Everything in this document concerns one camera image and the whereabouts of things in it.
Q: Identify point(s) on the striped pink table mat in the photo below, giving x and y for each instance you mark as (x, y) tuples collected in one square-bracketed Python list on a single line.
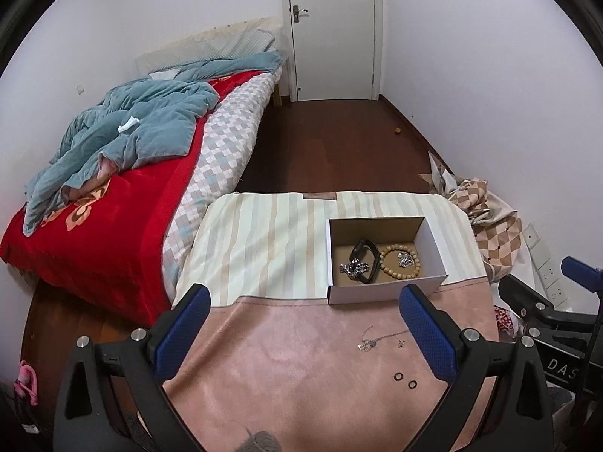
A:
[(275, 366)]

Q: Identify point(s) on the teal quilted blanket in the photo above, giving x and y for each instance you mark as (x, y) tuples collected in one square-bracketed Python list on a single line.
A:
[(143, 121)]

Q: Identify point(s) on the red bed blanket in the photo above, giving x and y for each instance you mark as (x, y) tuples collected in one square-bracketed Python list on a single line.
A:
[(106, 248)]

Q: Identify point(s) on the black smart watch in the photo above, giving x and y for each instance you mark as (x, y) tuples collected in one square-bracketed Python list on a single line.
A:
[(364, 262)]

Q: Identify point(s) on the checkered pastel bed sheet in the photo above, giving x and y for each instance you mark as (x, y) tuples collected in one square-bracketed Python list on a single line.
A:
[(227, 143)]

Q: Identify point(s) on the white door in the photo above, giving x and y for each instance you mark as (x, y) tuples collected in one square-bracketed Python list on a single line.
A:
[(336, 48)]

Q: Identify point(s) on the brown checkered cloth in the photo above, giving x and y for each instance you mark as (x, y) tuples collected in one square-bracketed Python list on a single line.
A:
[(497, 226)]

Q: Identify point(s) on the white red printed bag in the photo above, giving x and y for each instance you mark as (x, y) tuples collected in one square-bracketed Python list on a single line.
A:
[(508, 323)]

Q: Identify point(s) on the black fluffy seat cover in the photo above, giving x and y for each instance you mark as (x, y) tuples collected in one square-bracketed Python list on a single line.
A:
[(559, 397)]

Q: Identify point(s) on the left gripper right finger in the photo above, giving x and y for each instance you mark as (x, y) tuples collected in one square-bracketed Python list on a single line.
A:
[(435, 333)]

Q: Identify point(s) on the pink slipper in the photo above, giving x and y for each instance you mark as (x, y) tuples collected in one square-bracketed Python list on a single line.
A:
[(26, 384)]

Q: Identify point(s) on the white pillow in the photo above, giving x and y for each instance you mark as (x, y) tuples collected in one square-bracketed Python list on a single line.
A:
[(236, 40)]

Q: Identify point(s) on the white wall socket strip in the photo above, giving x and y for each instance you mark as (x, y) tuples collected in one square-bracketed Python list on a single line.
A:
[(548, 273)]

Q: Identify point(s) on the white cardboard box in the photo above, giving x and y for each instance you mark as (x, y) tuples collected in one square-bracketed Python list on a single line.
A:
[(408, 255)]

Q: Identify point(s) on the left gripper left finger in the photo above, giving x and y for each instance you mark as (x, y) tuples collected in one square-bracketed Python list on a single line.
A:
[(174, 332)]

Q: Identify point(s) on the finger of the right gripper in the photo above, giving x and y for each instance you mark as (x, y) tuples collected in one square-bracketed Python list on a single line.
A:
[(588, 277)]

